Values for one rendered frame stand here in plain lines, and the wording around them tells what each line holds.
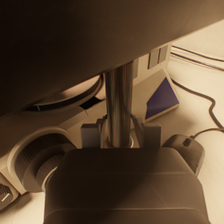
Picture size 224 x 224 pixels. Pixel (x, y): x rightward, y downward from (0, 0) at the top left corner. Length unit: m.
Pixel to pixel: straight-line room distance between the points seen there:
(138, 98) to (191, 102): 0.15
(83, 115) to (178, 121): 0.18
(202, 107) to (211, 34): 0.35
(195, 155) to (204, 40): 0.50
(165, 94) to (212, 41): 0.39
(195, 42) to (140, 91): 0.45
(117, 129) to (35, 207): 0.14
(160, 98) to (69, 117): 0.17
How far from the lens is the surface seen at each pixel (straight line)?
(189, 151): 0.23
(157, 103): 0.29
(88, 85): 0.23
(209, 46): 0.67
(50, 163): 0.17
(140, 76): 0.27
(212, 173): 0.27
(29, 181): 0.18
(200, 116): 0.34
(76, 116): 0.21
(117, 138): 0.17
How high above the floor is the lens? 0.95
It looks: 40 degrees down
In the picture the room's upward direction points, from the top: 2 degrees counter-clockwise
